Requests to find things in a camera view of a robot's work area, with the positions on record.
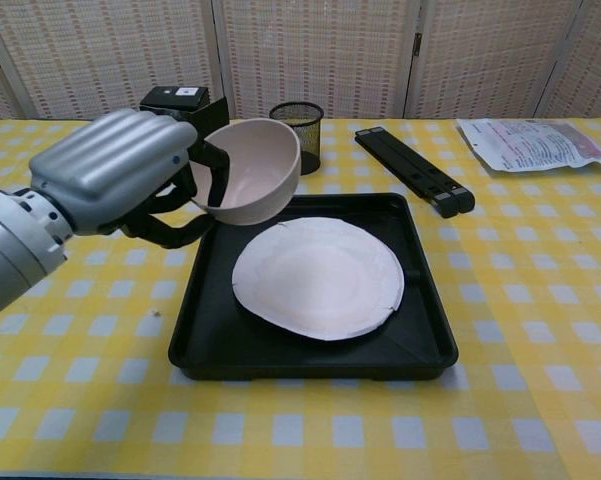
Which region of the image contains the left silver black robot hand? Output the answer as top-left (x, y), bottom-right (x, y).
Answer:
top-left (28, 108), bottom-right (231, 251)

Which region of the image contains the beige bowl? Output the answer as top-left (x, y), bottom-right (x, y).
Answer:
top-left (188, 118), bottom-right (302, 226)

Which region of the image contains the white round plate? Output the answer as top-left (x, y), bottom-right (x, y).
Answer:
top-left (231, 216), bottom-right (406, 342)

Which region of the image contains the black square plastic tray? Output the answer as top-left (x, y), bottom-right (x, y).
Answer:
top-left (167, 192), bottom-right (460, 381)

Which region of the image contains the dark green cardboard box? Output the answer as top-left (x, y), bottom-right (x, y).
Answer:
top-left (138, 85), bottom-right (230, 141)

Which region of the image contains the black mesh pen cup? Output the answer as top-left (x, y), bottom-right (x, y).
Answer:
top-left (268, 101), bottom-right (324, 176)

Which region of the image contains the woven folding screen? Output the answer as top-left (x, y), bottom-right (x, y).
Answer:
top-left (0, 0), bottom-right (601, 121)

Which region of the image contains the yellow checked tablecloth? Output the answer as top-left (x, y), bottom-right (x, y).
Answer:
top-left (0, 118), bottom-right (556, 480)
top-left (419, 118), bottom-right (601, 480)

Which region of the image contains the black folded stand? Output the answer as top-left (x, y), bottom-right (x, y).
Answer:
top-left (354, 127), bottom-right (476, 220)

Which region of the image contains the clear plastic package bag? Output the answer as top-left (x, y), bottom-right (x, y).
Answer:
top-left (455, 117), bottom-right (601, 177)

